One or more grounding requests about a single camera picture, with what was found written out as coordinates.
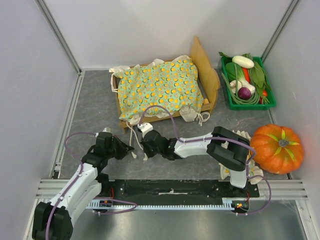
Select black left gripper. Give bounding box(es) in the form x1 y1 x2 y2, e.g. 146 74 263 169
105 135 134 160

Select white front rope tie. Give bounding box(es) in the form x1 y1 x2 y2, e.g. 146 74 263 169
126 122 149 161

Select white rope tie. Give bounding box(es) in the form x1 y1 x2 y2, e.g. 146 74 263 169
126 122 149 161
195 111 211 126

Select lemon print cushion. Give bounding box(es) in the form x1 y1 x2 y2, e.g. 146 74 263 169
109 55 204 125

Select wooden pet bed frame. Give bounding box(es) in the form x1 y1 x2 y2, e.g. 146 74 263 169
110 36 220 128

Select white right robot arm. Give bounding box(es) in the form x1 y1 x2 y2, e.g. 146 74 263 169
137 122 250 197

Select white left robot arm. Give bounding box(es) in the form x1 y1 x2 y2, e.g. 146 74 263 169
31 131 134 240

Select white mushroom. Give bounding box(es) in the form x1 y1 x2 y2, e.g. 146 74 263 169
229 80 237 94

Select purple onion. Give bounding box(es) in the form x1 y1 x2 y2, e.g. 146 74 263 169
237 87 252 100

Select bok choy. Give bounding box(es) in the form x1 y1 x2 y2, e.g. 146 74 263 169
225 62 256 94

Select green long beans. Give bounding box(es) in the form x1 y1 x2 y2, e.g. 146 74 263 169
221 73 259 105

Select green plastic crate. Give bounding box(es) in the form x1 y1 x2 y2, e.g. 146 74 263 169
219 52 276 110

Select orange carrot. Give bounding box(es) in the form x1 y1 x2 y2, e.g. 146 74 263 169
242 67 251 84

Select white eggplant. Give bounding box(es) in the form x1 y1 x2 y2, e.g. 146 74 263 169
232 55 255 69

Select orange pumpkin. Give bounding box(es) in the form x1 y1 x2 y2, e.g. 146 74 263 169
250 124 304 175

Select green spinach leaves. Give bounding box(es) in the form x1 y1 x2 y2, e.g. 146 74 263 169
219 51 271 90

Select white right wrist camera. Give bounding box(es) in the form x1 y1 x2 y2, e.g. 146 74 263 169
137 122 153 136

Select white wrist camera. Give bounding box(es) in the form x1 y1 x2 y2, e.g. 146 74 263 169
137 122 153 136
95 127 112 138

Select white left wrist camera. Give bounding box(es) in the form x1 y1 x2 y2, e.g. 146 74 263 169
95 127 112 138

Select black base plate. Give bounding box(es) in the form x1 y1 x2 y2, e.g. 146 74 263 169
98 179 260 206

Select white cable duct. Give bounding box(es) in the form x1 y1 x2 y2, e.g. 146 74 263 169
86 198 249 212

